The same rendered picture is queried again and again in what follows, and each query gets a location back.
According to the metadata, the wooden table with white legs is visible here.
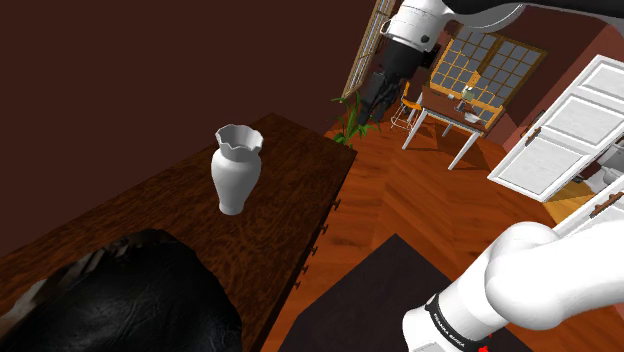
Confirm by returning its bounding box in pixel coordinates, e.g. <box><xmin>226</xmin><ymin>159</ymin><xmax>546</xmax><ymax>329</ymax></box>
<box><xmin>401</xmin><ymin>83</ymin><xmax>491</xmax><ymax>172</ymax></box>

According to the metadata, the orange chair with white legs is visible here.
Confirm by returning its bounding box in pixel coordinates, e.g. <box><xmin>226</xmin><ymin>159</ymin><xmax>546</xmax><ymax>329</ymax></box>
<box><xmin>389</xmin><ymin>81</ymin><xmax>423</xmax><ymax>132</ymax></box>

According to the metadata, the dark robot stand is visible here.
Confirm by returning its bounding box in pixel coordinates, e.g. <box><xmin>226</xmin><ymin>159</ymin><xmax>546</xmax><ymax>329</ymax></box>
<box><xmin>277</xmin><ymin>233</ymin><xmax>534</xmax><ymax>352</ymax></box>

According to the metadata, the dark wooden chest of drawers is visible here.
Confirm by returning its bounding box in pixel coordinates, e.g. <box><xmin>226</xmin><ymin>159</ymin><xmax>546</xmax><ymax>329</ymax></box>
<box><xmin>0</xmin><ymin>112</ymin><xmax>359</xmax><ymax>352</ymax></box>

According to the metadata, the tall wooden frame window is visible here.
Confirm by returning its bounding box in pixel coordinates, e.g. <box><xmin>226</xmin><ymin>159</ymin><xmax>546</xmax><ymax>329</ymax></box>
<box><xmin>340</xmin><ymin>0</ymin><xmax>397</xmax><ymax>100</ymax></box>

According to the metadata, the black glossy rounded object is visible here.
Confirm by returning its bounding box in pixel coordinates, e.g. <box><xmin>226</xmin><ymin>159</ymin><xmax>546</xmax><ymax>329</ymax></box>
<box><xmin>0</xmin><ymin>228</ymin><xmax>244</xmax><ymax>352</ymax></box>

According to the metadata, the yellow frame grid window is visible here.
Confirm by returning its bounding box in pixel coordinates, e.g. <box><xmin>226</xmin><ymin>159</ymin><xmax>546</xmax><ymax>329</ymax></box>
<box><xmin>428</xmin><ymin>25</ymin><xmax>548</xmax><ymax>132</ymax></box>

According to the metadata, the green potted plant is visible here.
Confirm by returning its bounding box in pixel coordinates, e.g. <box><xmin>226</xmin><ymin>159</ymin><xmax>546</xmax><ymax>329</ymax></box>
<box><xmin>331</xmin><ymin>91</ymin><xmax>382</xmax><ymax>148</ymax></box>

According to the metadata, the white panelled door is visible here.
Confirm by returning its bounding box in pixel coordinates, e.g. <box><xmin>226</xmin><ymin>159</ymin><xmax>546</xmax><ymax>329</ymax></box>
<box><xmin>487</xmin><ymin>54</ymin><xmax>624</xmax><ymax>204</ymax></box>
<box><xmin>552</xmin><ymin>176</ymin><xmax>624</xmax><ymax>239</ymax></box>

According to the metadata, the white fluted vase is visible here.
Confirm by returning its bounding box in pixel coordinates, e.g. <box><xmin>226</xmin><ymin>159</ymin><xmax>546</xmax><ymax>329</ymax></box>
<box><xmin>210</xmin><ymin>124</ymin><xmax>265</xmax><ymax>216</ymax></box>

